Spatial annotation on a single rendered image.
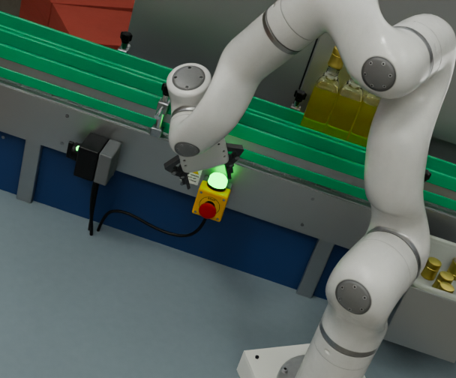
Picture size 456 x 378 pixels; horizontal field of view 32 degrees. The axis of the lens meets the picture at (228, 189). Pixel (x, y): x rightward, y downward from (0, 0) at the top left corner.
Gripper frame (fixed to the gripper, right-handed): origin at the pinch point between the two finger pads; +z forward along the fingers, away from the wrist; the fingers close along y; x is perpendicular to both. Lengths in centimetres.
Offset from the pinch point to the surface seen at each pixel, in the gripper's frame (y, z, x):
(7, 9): 78, 160, -261
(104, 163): 21.6, 2.4, -11.9
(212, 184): -0.9, 7.8, -3.1
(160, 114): 6.7, -5.9, -15.2
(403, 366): -35, 41, 37
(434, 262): -46, 25, 21
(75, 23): 36, 113, -184
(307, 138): -25.4, 9.0, -10.5
